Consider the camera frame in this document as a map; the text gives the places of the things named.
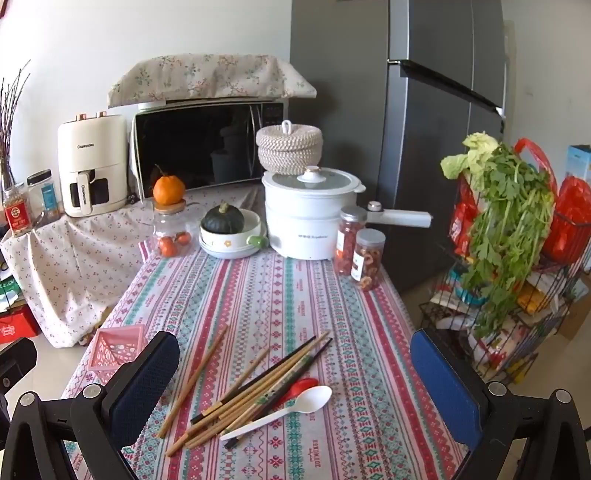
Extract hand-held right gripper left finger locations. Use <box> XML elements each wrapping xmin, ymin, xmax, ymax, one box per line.
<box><xmin>0</xmin><ymin>330</ymin><xmax>181</xmax><ymax>480</ymax></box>

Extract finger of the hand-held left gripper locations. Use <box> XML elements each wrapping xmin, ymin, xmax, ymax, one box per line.
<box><xmin>0</xmin><ymin>338</ymin><xmax>38</xmax><ymax>407</ymax></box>

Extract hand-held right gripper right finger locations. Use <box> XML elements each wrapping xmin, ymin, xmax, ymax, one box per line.
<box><xmin>410</xmin><ymin>328</ymin><xmax>591</xmax><ymax>480</ymax></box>

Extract pink lattice utensil holder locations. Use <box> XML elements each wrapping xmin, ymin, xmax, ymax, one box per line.
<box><xmin>88</xmin><ymin>324</ymin><xmax>146</xmax><ymax>384</ymax></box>

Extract light wooden chopstick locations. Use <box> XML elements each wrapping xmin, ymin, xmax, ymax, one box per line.
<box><xmin>159</xmin><ymin>325</ymin><xmax>229</xmax><ymax>438</ymax></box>

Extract pile of chopsticks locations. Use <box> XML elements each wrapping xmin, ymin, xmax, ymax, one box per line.
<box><xmin>165</xmin><ymin>330</ymin><xmax>333</xmax><ymax>457</ymax></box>

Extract brown wooden chopstick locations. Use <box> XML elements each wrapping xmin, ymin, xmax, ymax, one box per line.
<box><xmin>185</xmin><ymin>348</ymin><xmax>271</xmax><ymax>446</ymax></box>

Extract black chopstick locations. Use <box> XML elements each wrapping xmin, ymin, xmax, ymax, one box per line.
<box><xmin>191</xmin><ymin>338</ymin><xmax>333</xmax><ymax>424</ymax></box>

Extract white plastic spoon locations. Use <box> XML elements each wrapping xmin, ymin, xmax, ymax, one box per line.
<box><xmin>220</xmin><ymin>386</ymin><xmax>333</xmax><ymax>441</ymax></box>

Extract red plastic spoon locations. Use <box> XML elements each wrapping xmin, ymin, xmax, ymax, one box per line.
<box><xmin>277</xmin><ymin>377</ymin><xmax>320</xmax><ymax>408</ymax></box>

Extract dark brown chopstick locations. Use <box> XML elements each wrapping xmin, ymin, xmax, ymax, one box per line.
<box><xmin>215</xmin><ymin>336</ymin><xmax>317</xmax><ymax>404</ymax></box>

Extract red gift box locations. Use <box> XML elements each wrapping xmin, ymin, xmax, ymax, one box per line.
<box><xmin>0</xmin><ymin>307</ymin><xmax>41</xmax><ymax>344</ymax></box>

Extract white dotted cloth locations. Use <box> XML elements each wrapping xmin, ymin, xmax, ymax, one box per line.
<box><xmin>0</xmin><ymin>187</ymin><xmax>259</xmax><ymax>349</ymax></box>

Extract jar of dried fruit rings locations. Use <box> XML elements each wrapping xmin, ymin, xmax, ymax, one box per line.
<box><xmin>351</xmin><ymin>228</ymin><xmax>386</xmax><ymax>291</ymax></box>

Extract red label spice jar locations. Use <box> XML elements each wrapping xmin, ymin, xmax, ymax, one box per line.
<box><xmin>2</xmin><ymin>182</ymin><xmax>33</xmax><ymax>237</ymax></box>

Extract cardboard box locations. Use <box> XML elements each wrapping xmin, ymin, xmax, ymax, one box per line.
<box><xmin>554</xmin><ymin>281</ymin><xmax>591</xmax><ymax>337</ymax></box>

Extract striped patterned tablecloth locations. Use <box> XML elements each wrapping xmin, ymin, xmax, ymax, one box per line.
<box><xmin>62</xmin><ymin>189</ymin><xmax>469</xmax><ymax>480</ymax></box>

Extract red and white plastic bag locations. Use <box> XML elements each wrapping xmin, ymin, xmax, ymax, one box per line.
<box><xmin>450</xmin><ymin>137</ymin><xmax>559</xmax><ymax>259</ymax></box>

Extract jar of red dried fruit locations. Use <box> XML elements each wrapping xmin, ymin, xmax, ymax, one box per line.
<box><xmin>336</xmin><ymin>206</ymin><xmax>368</xmax><ymax>276</ymax></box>

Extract glass jar with wooden lid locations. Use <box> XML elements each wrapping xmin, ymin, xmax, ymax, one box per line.
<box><xmin>152</xmin><ymin>199</ymin><xmax>195</xmax><ymax>258</ymax></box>

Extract blue label jar black lid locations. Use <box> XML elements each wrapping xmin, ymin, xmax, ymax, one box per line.
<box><xmin>26</xmin><ymin>169</ymin><xmax>61</xmax><ymax>227</ymax></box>

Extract dark green pumpkin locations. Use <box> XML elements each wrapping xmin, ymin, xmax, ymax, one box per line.
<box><xmin>204</xmin><ymin>202</ymin><xmax>245</xmax><ymax>234</ymax></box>

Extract bunch of leafy greens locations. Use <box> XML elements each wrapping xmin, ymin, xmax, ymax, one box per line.
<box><xmin>462</xmin><ymin>143</ymin><xmax>555</xmax><ymax>340</ymax></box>

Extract orange tangerine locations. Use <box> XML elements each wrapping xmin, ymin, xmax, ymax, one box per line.
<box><xmin>153</xmin><ymin>164</ymin><xmax>186</xmax><ymax>205</ymax></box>

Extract white electric pot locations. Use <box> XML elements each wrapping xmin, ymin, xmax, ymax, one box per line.
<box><xmin>262</xmin><ymin>165</ymin><xmax>435</xmax><ymax>260</ymax></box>

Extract pale green cabbage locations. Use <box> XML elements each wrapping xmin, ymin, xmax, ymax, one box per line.
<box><xmin>440</xmin><ymin>132</ymin><xmax>502</xmax><ymax>181</ymax></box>

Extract dry branches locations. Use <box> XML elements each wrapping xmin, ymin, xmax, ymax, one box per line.
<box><xmin>0</xmin><ymin>59</ymin><xmax>31</xmax><ymax>190</ymax></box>

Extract cream air fryer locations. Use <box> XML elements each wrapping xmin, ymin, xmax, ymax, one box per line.
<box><xmin>57</xmin><ymin>111</ymin><xmax>129</xmax><ymax>217</ymax></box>

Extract glass pot lid white knob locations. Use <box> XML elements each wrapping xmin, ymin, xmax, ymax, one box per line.
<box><xmin>263</xmin><ymin>165</ymin><xmax>358</xmax><ymax>190</ymax></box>

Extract black microwave oven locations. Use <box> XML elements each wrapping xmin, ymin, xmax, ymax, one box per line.
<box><xmin>131</xmin><ymin>98</ymin><xmax>291</xmax><ymax>200</ymax></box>

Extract grey refrigerator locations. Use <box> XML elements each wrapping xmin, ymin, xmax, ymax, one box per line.
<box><xmin>290</xmin><ymin>0</ymin><xmax>506</xmax><ymax>294</ymax></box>

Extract light blue box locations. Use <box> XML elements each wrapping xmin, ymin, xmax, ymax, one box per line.
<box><xmin>566</xmin><ymin>144</ymin><xmax>591</xmax><ymax>183</ymax></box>

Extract floral cloth cover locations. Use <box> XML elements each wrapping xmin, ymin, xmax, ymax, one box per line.
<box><xmin>107</xmin><ymin>53</ymin><xmax>317</xmax><ymax>108</ymax></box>

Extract black wire rack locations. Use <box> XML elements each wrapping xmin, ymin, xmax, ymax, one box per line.
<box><xmin>419</xmin><ymin>208</ymin><xmax>591</xmax><ymax>386</ymax></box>

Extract white bowl with green handle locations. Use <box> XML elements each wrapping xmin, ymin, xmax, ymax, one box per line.
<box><xmin>199</xmin><ymin>209</ymin><xmax>269</xmax><ymax>260</ymax></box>

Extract woven rope basket with lid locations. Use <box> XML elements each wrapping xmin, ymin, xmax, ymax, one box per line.
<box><xmin>256</xmin><ymin>120</ymin><xmax>324</xmax><ymax>176</ymax></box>

